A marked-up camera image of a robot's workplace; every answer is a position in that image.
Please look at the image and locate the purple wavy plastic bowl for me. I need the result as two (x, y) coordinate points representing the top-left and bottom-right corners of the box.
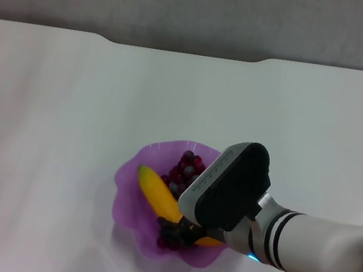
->
(102, 130), (246, 272)

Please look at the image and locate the yellow banana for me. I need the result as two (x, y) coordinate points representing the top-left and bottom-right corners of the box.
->
(127, 164), (233, 251)

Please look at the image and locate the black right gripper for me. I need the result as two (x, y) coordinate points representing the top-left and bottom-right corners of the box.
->
(154, 211), (231, 254)

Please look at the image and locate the dark red grape bunch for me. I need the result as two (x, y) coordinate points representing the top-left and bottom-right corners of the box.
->
(149, 146), (209, 254)

